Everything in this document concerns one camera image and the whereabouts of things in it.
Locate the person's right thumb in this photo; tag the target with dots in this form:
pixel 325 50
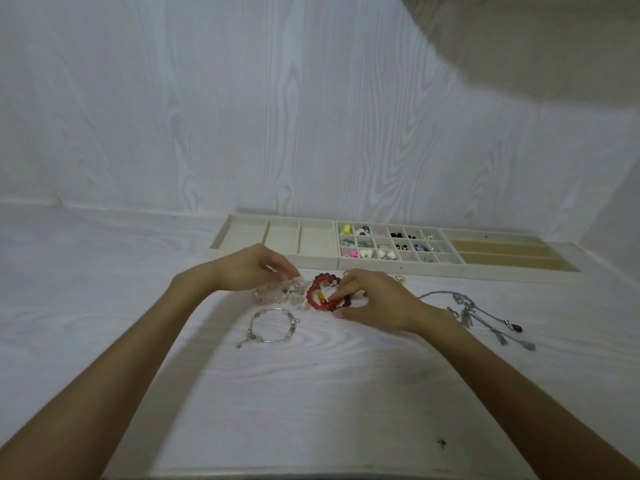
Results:
pixel 350 313

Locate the person's left thumb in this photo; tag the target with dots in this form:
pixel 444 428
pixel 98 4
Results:
pixel 280 284

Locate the group of small colourful earrings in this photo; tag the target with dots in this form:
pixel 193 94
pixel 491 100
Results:
pixel 380 243

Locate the person's right hand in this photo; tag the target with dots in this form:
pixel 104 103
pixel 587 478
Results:
pixel 385 302

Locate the person's left forearm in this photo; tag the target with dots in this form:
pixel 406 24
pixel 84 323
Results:
pixel 105 374

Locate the person's right forearm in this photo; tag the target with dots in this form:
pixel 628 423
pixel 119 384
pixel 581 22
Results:
pixel 515 404

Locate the beige grid jewelry tray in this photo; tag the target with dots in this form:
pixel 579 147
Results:
pixel 400 262

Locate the beige long-slot jewelry tray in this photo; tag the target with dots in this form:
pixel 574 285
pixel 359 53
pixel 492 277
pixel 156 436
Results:
pixel 505 254

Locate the person's left hand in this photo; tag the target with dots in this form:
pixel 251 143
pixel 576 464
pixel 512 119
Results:
pixel 245 268

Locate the beige three-compartment jewelry tray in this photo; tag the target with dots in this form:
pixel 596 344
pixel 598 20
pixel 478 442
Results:
pixel 282 238

